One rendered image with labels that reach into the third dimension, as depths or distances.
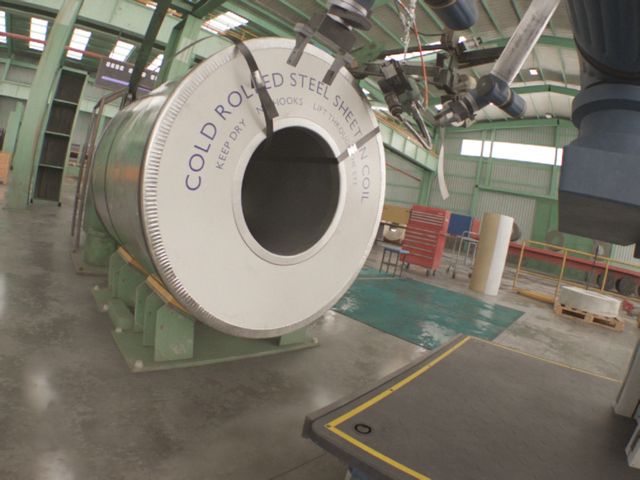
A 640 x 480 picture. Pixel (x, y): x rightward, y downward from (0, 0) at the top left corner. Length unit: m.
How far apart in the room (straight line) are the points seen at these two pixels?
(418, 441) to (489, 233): 5.27
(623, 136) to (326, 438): 0.70
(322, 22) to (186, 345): 1.24
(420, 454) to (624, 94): 0.70
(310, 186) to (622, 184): 1.34
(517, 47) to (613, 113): 0.97
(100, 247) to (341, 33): 2.30
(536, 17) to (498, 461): 1.52
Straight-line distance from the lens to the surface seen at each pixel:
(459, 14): 0.93
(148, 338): 1.55
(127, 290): 1.96
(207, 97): 1.12
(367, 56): 2.53
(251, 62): 1.17
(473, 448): 0.70
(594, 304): 5.71
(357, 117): 1.58
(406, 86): 1.67
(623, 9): 0.52
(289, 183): 1.75
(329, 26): 0.88
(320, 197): 1.58
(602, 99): 0.67
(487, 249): 5.78
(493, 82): 1.56
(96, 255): 2.77
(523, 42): 1.60
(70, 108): 7.37
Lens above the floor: 0.71
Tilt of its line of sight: 4 degrees down
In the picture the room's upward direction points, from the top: 11 degrees clockwise
